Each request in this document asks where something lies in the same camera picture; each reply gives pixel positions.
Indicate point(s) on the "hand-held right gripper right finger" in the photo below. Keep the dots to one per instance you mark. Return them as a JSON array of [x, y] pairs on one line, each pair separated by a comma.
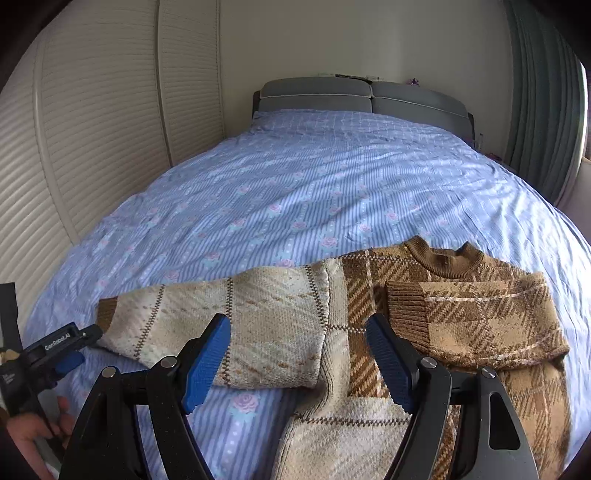
[[390, 360]]

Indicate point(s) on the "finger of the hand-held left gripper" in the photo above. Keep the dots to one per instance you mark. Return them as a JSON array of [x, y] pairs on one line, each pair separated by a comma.
[[60, 342], [67, 364]]

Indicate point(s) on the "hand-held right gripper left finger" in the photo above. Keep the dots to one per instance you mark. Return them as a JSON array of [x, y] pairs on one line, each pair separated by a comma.
[[207, 355]]

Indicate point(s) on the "brown plaid knit sweater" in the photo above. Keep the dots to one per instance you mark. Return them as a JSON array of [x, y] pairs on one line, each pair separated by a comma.
[[295, 318]]

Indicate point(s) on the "person's left hand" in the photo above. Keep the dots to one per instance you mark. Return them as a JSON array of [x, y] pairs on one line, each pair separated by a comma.
[[32, 429]]

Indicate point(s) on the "blue floral striped duvet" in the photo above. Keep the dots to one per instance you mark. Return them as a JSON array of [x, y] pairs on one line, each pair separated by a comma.
[[300, 194]]

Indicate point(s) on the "white louvered wardrobe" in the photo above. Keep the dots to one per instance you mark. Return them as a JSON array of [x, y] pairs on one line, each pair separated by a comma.
[[106, 138]]

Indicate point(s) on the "grey padded headboard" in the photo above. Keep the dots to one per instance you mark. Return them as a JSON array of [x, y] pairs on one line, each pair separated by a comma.
[[360, 97]]

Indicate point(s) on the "small purple ornament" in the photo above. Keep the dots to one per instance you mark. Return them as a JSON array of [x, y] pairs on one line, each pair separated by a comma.
[[413, 82]]

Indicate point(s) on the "teal curtain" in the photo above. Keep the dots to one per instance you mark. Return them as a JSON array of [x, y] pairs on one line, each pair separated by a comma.
[[540, 92]]

